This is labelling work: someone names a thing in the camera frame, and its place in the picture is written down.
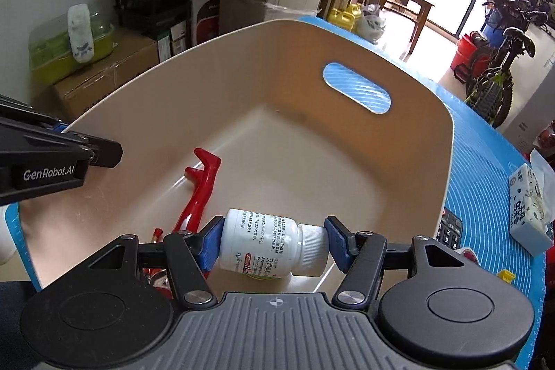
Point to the beige plastic storage bin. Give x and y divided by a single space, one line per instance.
307 124

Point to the red toy figure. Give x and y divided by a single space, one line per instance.
189 220

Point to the green black bicycle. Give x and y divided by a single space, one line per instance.
489 84

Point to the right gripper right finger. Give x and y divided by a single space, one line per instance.
360 257

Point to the white pill bottle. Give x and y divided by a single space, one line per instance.
271 247

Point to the green plastic container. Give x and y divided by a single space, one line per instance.
50 55

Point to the wooden chair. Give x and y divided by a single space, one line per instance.
417 11

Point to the black tv remote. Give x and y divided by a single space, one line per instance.
450 230

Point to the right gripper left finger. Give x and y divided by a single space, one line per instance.
189 258

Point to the yellow toy wrench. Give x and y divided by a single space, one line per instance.
506 276

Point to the red bucket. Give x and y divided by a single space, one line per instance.
466 46

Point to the floor cardboard box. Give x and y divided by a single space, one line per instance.
132 55

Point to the blue silicone baking mat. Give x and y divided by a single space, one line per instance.
437 308

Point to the tissue box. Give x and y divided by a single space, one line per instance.
531 203

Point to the yellow oil jug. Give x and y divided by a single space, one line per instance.
345 19

